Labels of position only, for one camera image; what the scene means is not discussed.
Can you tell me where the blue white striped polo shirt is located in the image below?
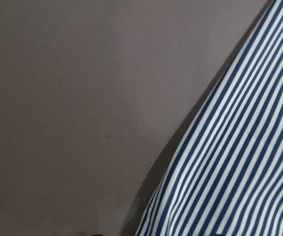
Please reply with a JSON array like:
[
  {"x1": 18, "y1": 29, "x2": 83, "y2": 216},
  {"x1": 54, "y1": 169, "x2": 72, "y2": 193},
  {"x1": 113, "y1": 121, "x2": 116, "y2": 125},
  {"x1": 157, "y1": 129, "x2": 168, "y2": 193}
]
[{"x1": 136, "y1": 0, "x2": 283, "y2": 236}]

